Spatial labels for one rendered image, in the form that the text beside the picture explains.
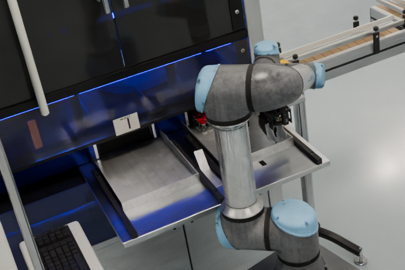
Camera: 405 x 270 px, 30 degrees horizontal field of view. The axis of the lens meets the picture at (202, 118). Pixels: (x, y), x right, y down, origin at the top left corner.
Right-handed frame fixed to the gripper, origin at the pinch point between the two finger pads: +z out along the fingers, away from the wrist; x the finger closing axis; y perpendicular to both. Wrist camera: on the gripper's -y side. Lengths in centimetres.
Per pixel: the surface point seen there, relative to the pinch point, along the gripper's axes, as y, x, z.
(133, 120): -24.0, -38.4, -10.7
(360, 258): -23, 44, 90
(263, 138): -8.4, -0.1, 3.6
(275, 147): 1.9, -0.7, 1.6
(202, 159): -5.1, -23.8, 0.6
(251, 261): -24, -5, 68
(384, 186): -61, 84, 92
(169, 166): -12.6, -32.8, 3.6
